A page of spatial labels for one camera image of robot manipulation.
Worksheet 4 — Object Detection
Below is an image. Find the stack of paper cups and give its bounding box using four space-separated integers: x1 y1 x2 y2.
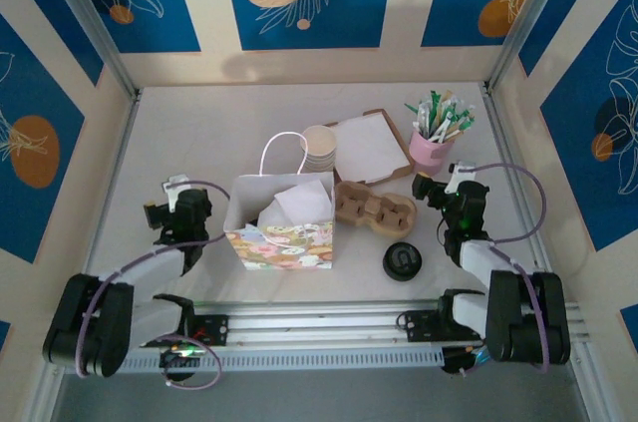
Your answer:
300 125 339 174

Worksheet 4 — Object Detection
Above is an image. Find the grey slotted cable duct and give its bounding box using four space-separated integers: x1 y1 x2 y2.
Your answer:
142 345 446 374

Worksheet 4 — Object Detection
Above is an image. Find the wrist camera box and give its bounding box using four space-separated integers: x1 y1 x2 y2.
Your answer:
161 174 191 204
445 160 476 195

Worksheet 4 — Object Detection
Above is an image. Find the aluminium frame post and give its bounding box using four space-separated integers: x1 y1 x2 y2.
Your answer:
37 0 141 102
565 339 612 422
483 0 584 94

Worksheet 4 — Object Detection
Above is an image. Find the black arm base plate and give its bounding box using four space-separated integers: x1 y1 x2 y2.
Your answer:
191 314 230 346
403 309 497 343

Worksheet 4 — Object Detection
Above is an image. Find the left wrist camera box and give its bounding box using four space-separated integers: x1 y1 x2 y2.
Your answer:
161 174 191 204

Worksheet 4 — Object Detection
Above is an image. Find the white paper napkin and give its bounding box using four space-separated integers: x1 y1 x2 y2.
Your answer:
256 205 300 243
272 179 334 228

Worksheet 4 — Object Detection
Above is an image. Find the brown stick packet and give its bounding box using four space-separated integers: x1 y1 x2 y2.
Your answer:
437 90 455 134

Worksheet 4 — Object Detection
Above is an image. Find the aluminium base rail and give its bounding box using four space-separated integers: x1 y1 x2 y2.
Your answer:
49 297 584 346

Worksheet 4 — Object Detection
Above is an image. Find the black cup lid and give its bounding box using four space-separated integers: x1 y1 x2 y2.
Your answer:
382 240 424 283

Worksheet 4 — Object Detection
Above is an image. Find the brown pulp cup carrier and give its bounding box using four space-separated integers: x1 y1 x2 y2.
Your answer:
333 181 418 238

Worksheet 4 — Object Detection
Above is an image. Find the pink holder cup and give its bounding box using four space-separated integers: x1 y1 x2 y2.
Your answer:
409 130 458 178

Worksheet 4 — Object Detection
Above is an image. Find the white stick packet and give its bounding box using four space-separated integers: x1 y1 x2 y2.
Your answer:
417 98 433 134

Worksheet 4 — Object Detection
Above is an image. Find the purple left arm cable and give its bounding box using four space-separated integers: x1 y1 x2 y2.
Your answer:
74 180 233 378

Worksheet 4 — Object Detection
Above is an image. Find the green stick packet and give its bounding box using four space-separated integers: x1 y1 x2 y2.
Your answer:
429 90 445 132
404 102 428 133
446 111 478 142
443 96 465 137

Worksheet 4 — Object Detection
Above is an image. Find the black controller box with LEDs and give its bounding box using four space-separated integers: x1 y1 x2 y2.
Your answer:
159 339 208 383
441 344 494 378

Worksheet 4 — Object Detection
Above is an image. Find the printed paper gift bag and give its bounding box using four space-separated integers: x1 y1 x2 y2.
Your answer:
223 131 336 272

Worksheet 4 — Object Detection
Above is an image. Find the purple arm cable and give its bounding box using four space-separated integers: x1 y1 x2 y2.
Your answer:
74 180 233 378
461 162 552 374

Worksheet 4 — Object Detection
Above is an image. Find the aluminium table side rail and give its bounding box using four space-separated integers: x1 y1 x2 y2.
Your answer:
69 90 144 316
480 85 567 303

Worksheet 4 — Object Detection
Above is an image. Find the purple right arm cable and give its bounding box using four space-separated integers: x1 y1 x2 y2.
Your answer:
461 162 552 374

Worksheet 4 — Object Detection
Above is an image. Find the brown cardboard napkin tray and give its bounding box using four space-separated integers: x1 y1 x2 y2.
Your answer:
322 108 416 188

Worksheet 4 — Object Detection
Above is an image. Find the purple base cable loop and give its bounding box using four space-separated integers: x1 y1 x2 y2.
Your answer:
161 333 228 391

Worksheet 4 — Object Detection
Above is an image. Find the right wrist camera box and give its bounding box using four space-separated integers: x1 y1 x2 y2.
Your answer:
445 160 476 195

